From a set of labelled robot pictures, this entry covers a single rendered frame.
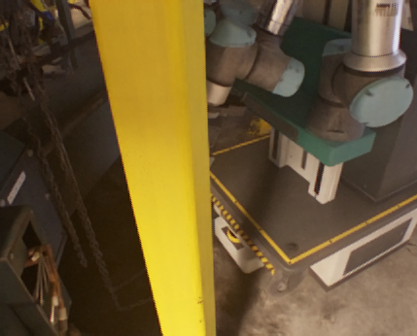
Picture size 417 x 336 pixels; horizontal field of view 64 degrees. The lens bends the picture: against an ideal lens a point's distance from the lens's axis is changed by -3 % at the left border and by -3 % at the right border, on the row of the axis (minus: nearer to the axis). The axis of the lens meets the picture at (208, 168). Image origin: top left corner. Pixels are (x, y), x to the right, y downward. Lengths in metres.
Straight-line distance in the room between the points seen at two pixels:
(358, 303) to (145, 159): 1.17
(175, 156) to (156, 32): 0.15
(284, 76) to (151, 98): 0.34
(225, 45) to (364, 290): 1.15
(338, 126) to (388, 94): 0.21
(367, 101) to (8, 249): 0.69
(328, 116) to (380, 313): 0.85
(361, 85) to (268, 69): 0.19
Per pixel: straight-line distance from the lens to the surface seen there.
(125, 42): 0.39
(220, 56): 0.64
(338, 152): 0.90
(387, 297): 1.54
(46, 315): 0.81
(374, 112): 0.74
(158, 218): 0.52
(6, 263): 0.65
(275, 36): 0.78
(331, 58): 0.85
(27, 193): 0.88
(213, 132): 0.68
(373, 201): 1.36
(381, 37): 0.71
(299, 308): 1.41
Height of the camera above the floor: 1.19
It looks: 37 degrees down
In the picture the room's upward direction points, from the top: 2 degrees counter-clockwise
